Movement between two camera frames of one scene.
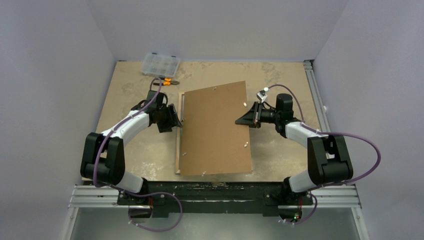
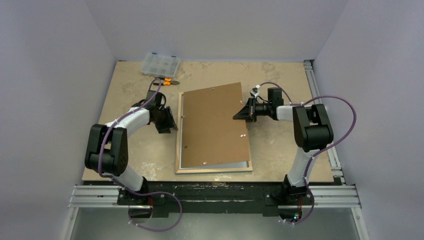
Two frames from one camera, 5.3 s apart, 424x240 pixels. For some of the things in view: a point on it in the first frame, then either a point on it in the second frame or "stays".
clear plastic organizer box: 160,65 stays
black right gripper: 257,114 to 251,110
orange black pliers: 168,81 stays
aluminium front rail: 94,197 stays
